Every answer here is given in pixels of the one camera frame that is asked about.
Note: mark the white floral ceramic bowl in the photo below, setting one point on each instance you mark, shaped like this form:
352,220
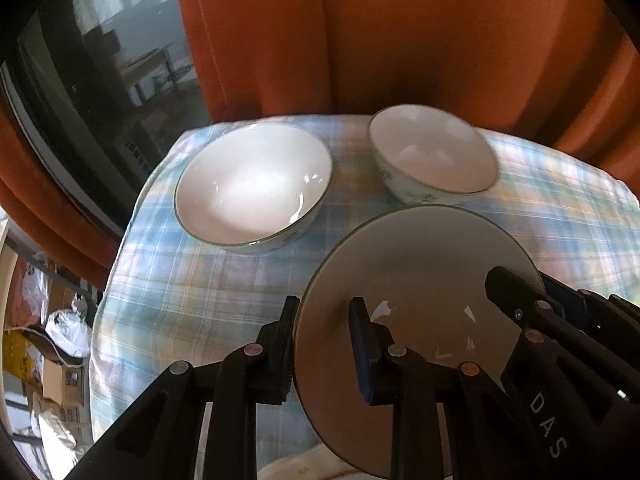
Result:
250,185
425,270
435,155

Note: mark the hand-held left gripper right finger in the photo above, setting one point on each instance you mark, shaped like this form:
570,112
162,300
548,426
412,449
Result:
361,355

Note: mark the yellow packet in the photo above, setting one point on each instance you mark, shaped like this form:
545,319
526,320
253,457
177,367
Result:
15,357

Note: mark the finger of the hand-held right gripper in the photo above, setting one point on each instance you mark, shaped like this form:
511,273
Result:
520,300
567,301

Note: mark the narrow orange curtain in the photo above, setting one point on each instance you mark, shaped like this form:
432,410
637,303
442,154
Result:
50,220

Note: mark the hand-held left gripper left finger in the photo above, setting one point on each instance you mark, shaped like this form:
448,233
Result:
280,360

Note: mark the wide orange curtain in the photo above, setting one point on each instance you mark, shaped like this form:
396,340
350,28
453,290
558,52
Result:
350,35

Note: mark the pale wooden shelf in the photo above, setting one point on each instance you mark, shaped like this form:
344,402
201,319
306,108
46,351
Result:
6,265

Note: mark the red and white plastic bag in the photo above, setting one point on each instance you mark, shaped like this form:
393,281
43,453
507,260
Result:
35,287

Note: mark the plaid pastel tablecloth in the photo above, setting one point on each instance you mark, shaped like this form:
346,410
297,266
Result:
200,290

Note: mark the dark glass window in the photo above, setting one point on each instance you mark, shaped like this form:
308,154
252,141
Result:
75,110

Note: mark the cardboard box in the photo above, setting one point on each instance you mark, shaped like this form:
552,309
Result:
62,385

